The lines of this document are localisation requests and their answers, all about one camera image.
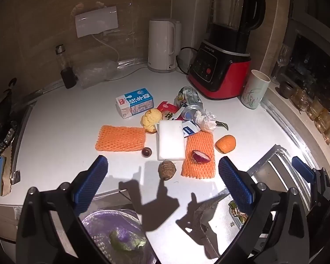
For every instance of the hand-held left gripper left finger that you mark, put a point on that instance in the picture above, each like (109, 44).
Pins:
(90, 181)

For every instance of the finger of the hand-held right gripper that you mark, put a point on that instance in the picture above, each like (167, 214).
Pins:
(302, 167)

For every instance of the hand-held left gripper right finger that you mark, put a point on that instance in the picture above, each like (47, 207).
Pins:
(236, 184)

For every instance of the orange mandarin peel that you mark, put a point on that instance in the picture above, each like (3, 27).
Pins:
(225, 144)

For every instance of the red onion piece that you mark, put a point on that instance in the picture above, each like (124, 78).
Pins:
(200, 157)

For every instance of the bin with purple bag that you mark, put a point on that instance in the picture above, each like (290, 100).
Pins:
(104, 225)

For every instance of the orange foam fruit net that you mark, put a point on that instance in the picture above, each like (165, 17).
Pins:
(199, 143)
(121, 139)

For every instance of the green leaf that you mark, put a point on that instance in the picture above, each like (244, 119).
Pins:
(223, 125)

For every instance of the dark brown chestnut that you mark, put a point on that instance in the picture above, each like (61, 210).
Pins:
(146, 152)

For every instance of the white tissue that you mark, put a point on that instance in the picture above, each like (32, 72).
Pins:
(206, 121)

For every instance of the brown taro root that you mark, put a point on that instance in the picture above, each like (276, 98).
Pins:
(167, 170)

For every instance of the white and blue wipe packet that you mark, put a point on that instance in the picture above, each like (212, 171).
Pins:
(189, 130)

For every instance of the white foam block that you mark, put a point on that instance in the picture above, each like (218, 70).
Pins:
(171, 140)

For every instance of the yellow bread bun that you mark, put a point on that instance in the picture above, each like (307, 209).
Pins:
(150, 119)

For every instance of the blue and white milk carton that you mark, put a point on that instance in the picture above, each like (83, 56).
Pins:
(136, 103)

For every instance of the crushed drink can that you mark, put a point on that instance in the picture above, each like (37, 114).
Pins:
(189, 100)

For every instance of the red snack packet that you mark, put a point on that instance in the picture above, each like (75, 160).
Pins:
(165, 108)

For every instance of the metal container of food scraps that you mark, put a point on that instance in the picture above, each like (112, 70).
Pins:
(238, 211)

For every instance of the stainless steel sink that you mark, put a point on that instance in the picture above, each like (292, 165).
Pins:
(275, 170)

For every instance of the row of amber glass cups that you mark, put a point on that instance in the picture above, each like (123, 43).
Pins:
(319, 115)

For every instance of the green lettuce scrap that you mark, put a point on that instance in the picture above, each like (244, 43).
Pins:
(126, 243)

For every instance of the silver foil tape piece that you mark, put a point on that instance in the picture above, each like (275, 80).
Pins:
(15, 177)

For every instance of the dark small teapot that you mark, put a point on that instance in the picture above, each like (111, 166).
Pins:
(286, 90)

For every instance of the brown paper mat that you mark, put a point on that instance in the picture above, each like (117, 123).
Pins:
(8, 170)

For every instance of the gas stove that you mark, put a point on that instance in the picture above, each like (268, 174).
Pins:
(15, 132)

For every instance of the white cup with plant print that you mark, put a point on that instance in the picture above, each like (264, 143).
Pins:
(254, 90)

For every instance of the clear plastic bag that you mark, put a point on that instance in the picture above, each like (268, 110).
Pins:
(97, 73)

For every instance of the glass bottle with dark liquid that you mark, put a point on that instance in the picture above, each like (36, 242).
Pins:
(67, 74)

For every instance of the wine glass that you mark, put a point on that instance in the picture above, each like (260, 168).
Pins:
(282, 56)

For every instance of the red and black blender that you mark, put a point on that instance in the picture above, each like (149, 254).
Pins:
(222, 68)

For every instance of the white electric kettle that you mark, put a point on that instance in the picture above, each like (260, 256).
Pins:
(161, 46)

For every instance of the white wall socket cover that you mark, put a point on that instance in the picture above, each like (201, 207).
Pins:
(96, 22)

